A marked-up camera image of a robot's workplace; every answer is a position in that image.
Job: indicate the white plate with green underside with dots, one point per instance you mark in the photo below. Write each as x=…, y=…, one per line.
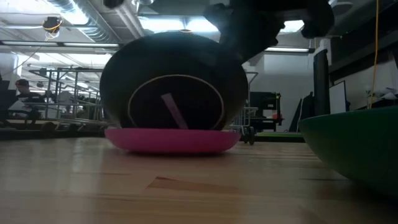
x=357, y=146

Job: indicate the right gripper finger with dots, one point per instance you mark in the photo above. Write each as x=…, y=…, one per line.
x=248, y=46
x=220, y=17

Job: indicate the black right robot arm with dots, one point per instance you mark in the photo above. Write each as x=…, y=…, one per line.
x=318, y=21

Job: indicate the black LED light bar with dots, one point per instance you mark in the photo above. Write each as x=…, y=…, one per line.
x=93, y=45

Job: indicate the person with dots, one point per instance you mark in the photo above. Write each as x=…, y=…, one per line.
x=23, y=88

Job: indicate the dark green bowl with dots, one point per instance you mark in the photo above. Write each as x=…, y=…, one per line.
x=174, y=62

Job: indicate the silver ventilation duct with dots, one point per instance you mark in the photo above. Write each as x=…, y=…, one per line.
x=93, y=21

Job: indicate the black cart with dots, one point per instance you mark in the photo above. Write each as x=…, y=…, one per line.
x=264, y=104

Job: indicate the white board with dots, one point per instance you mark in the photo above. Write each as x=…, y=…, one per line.
x=338, y=98

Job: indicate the pink plate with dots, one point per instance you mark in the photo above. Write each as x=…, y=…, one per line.
x=171, y=141

